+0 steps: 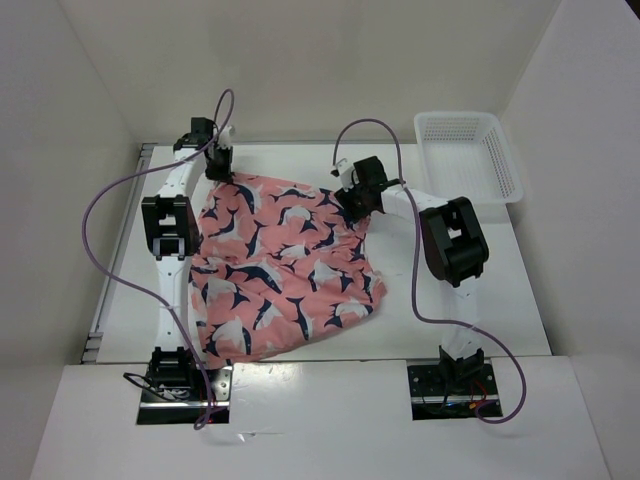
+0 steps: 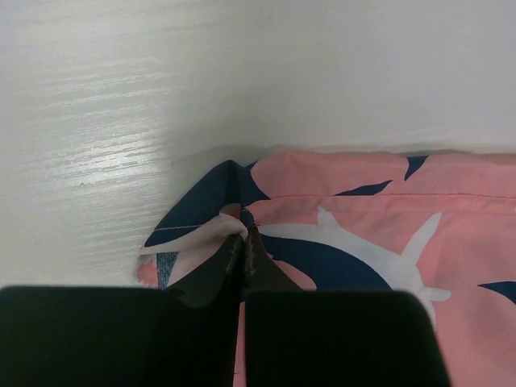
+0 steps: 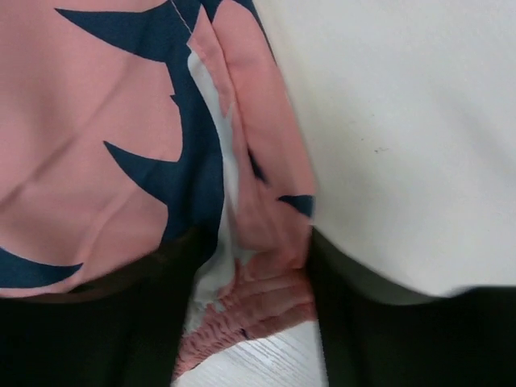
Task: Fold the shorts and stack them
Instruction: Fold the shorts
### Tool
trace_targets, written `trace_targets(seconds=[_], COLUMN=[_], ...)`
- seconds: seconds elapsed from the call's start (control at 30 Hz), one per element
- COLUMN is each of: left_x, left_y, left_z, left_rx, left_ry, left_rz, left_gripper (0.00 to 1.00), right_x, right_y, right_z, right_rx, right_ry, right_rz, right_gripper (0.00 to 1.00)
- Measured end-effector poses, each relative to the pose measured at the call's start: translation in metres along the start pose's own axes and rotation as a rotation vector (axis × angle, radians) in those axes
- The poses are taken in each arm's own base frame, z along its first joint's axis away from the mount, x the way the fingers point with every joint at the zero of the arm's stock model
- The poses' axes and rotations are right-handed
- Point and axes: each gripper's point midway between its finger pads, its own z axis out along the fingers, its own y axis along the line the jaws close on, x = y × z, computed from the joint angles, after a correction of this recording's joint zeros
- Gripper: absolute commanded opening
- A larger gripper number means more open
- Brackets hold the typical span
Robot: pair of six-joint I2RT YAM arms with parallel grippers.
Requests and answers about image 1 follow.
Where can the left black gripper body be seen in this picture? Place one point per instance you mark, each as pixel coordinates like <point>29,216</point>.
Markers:
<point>218,168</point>

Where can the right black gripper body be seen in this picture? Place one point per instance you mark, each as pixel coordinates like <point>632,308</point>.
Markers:
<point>354,201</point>

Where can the pink shark print shorts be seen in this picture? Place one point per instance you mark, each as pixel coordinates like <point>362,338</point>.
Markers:
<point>280,266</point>

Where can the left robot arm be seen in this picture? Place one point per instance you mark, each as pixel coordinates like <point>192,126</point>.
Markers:
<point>172,238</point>

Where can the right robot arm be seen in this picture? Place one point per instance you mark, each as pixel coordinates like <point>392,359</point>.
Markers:
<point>448,238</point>

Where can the white plastic basket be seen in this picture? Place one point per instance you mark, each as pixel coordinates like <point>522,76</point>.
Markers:
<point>465,153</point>

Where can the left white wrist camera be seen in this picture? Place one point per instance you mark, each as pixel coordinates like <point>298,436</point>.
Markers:
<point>225,137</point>

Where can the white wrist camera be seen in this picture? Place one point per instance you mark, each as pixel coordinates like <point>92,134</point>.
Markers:
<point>343,170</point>
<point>225,137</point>

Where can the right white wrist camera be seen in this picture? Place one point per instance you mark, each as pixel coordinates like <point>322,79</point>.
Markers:
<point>343,170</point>

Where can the aluminium table edge rail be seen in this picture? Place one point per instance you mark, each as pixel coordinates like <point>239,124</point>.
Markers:
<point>96,332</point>

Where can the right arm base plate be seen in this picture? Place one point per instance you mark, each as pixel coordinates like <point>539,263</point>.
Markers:
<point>432,399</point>

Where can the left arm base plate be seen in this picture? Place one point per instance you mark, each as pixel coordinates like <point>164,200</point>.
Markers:
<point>182,400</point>

